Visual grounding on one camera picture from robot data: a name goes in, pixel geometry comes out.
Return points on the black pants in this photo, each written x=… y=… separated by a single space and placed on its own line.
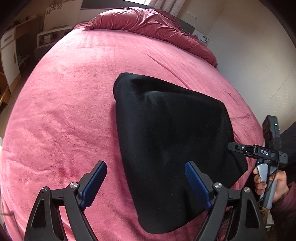
x=162 y=126

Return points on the wooden chair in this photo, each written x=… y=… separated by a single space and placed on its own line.
x=5 y=91

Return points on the pink fleece bed blanket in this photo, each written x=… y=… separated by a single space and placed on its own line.
x=63 y=123

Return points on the white bedside cabinet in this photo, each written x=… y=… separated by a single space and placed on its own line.
x=59 y=20

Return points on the right hand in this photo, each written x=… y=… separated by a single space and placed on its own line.
x=282 y=188

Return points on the white drawer desk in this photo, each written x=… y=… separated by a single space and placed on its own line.
x=18 y=41

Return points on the red crumpled duvet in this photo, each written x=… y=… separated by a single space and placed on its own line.
x=155 y=24

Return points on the beige curtain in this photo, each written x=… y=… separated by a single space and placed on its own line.
x=170 y=6

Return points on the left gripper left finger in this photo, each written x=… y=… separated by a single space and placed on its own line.
x=90 y=184

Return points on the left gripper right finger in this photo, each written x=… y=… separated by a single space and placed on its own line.
x=201 y=185

